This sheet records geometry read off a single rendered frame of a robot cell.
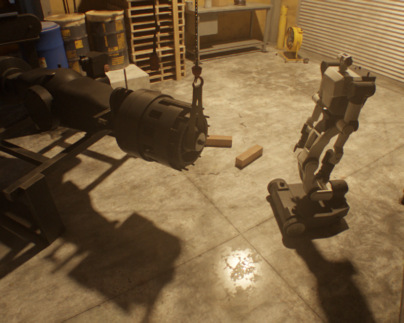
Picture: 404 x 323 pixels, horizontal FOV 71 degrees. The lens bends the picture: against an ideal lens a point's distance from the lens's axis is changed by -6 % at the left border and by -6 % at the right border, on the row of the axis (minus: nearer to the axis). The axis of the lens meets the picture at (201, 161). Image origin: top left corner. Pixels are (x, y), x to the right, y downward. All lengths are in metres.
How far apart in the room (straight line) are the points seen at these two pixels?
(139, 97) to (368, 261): 2.26
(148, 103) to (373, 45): 5.64
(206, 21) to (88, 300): 5.73
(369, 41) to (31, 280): 6.87
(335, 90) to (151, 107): 1.29
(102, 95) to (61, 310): 1.72
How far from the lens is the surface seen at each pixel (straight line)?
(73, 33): 4.97
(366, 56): 7.22
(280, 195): 2.82
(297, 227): 2.69
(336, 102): 2.27
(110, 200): 3.09
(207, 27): 6.82
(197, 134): 2.17
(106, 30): 5.08
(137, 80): 4.82
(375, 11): 7.10
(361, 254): 2.84
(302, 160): 2.53
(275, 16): 8.67
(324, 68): 2.47
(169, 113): 2.12
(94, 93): 2.73
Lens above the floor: 2.02
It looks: 36 degrees down
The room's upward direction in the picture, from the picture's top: straight up
